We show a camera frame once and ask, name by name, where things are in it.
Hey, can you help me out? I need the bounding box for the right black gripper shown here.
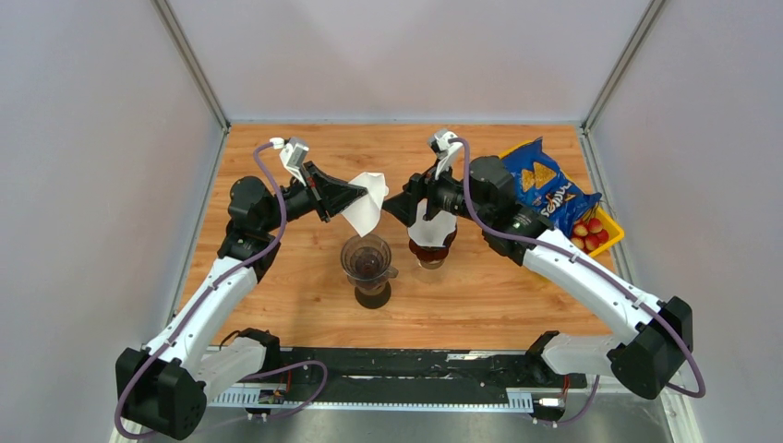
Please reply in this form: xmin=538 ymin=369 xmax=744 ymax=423
xmin=380 ymin=156 xmax=491 ymax=228

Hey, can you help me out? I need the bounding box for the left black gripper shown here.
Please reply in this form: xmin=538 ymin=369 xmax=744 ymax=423
xmin=260 ymin=161 xmax=367 ymax=233

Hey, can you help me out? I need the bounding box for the amber coffee dripper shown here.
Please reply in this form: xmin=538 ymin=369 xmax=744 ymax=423
xmin=408 ymin=231 xmax=457 ymax=260

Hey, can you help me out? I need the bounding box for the grey smoky coffee dripper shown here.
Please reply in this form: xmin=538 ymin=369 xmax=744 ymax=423
xmin=340 ymin=233 xmax=399 ymax=296

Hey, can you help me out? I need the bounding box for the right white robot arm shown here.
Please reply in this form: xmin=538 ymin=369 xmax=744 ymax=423
xmin=382 ymin=156 xmax=706 ymax=400

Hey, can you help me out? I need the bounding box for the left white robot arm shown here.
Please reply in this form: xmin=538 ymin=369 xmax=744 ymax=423
xmin=114 ymin=162 xmax=389 ymax=440

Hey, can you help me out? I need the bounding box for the clear glass server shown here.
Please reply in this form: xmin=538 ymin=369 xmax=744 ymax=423
xmin=418 ymin=257 xmax=445 ymax=270

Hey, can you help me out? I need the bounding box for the brown glass carafe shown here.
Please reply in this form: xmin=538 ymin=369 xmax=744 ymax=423
xmin=355 ymin=282 xmax=392 ymax=309

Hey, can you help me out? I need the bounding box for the blue chips bag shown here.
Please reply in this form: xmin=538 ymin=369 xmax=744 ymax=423
xmin=500 ymin=138 xmax=602 ymax=234

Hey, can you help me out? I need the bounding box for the red strawberries cluster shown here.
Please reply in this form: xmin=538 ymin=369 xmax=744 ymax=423
xmin=571 ymin=217 xmax=610 ymax=253

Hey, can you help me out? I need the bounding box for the yellow plastic tray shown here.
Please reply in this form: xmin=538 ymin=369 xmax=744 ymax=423
xmin=500 ymin=138 xmax=624 ymax=257

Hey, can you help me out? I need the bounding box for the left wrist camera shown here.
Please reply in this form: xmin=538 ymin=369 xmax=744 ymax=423
xmin=269 ymin=137 xmax=309 ymax=185

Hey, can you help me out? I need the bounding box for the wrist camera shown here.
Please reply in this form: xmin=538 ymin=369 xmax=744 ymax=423
xmin=428 ymin=128 xmax=464 ymax=179
xmin=269 ymin=137 xmax=309 ymax=185

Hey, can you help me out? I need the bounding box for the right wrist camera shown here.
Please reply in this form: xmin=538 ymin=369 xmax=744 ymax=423
xmin=428 ymin=128 xmax=464 ymax=179

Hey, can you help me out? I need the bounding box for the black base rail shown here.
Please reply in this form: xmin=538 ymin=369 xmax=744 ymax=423
xmin=213 ymin=347 xmax=588 ymax=412

